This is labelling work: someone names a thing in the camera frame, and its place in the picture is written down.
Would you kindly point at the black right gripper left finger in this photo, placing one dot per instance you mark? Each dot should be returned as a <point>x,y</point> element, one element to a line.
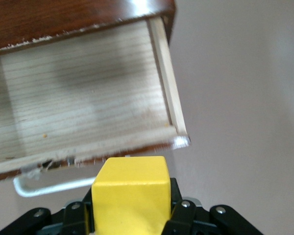
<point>73,215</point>

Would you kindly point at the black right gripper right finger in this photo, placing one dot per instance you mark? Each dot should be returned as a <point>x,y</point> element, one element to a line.
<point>191,218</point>

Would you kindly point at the yellow wooden block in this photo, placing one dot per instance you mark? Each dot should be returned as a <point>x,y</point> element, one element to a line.
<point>132,203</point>

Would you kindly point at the brown table mat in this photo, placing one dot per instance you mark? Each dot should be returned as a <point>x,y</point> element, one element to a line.
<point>247,98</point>

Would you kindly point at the dark brown wooden cabinet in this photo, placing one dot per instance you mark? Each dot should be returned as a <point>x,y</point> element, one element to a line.
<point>51,17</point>

